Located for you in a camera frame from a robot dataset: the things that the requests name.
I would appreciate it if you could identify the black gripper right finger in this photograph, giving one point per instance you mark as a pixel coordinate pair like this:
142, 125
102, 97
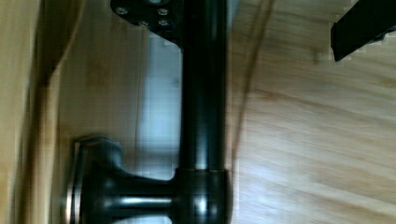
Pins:
366, 22

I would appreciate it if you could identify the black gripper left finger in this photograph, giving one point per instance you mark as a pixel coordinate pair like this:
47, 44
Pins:
161, 17

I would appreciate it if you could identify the black metal drawer handle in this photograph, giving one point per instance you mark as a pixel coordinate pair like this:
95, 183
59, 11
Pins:
100, 191

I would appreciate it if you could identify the wooden drawer front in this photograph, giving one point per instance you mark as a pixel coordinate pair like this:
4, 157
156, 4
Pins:
69, 68

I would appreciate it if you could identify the bamboo cutting board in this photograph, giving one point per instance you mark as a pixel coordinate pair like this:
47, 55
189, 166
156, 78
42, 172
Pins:
312, 139

